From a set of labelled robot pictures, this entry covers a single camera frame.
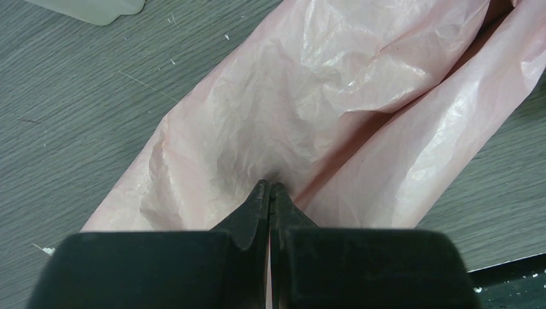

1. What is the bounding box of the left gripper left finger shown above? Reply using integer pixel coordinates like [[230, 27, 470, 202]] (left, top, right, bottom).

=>
[[28, 180, 270, 308]]

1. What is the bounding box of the white ribbed vase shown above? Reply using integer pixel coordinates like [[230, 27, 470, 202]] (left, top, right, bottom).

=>
[[26, 0, 146, 26]]

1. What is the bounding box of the pink flower bouquet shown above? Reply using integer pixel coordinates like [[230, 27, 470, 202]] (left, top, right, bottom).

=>
[[83, 1, 545, 232]]

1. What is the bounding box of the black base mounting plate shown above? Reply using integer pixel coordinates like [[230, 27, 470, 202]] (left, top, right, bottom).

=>
[[469, 253, 545, 309]]

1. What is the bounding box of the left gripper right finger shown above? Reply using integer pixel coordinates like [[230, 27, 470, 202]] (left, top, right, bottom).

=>
[[270, 183, 480, 308]]

